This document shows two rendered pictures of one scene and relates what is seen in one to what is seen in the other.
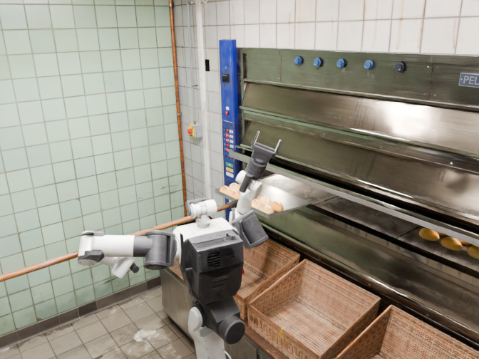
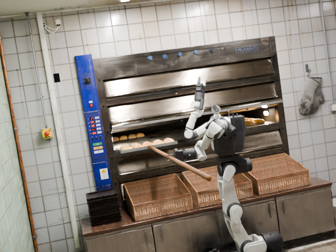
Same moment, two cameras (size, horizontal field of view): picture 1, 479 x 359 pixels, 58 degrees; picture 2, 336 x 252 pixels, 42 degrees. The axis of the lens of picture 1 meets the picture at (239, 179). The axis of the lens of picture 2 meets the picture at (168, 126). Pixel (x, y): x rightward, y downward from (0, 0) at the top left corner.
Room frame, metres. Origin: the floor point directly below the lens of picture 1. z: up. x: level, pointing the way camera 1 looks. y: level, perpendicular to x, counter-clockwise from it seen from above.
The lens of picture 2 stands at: (0.60, 3.65, 1.70)
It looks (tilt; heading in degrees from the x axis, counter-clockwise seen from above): 5 degrees down; 295
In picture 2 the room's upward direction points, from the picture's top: 8 degrees counter-clockwise
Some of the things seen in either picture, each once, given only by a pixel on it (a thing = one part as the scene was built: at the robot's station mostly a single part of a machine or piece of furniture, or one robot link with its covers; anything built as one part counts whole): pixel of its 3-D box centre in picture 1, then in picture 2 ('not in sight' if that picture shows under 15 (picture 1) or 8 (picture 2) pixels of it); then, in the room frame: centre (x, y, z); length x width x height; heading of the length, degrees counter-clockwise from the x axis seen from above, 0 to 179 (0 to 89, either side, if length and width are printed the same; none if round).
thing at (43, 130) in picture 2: (194, 130); (47, 133); (3.37, 0.34, 1.46); 0.10 x 0.07 x 0.10; 37
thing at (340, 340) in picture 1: (311, 312); (216, 183); (2.02, -0.38, 0.72); 0.56 x 0.49 x 0.28; 38
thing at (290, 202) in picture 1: (261, 195); (146, 145); (2.60, -0.14, 1.19); 0.55 x 0.36 x 0.03; 37
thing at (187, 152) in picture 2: not in sight; (182, 155); (1.89, 0.63, 1.19); 0.12 x 0.10 x 0.13; 36
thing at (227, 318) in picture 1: (217, 311); (234, 163); (1.66, 0.12, 1.00); 0.28 x 0.13 x 0.18; 36
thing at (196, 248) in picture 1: (209, 258); (226, 133); (1.68, 0.14, 1.27); 0.34 x 0.30 x 0.36; 114
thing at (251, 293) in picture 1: (244, 268); (157, 195); (2.50, -0.02, 0.72); 0.56 x 0.49 x 0.28; 38
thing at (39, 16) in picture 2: (204, 133); (58, 132); (3.31, 0.26, 1.45); 0.05 x 0.02 x 2.30; 37
